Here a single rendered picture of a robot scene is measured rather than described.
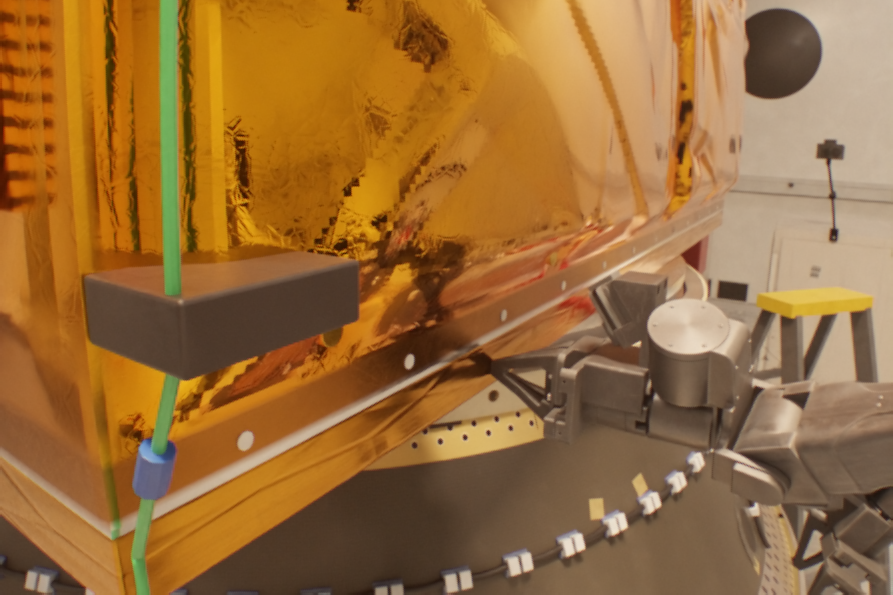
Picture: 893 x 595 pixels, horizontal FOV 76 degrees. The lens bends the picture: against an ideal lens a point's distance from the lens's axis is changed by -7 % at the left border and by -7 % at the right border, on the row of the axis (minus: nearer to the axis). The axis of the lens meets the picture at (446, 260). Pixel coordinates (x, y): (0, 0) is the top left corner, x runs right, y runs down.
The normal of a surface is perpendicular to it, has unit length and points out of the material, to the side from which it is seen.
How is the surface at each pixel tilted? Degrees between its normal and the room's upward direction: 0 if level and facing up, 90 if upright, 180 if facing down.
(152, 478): 109
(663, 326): 30
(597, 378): 90
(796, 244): 90
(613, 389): 90
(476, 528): 62
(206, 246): 88
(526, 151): 99
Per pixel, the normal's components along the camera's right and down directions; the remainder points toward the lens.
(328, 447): 0.85, 0.12
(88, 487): -0.53, 0.15
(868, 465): -0.51, 0.47
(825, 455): -0.63, 0.55
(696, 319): -0.24, -0.78
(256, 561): 0.11, -0.29
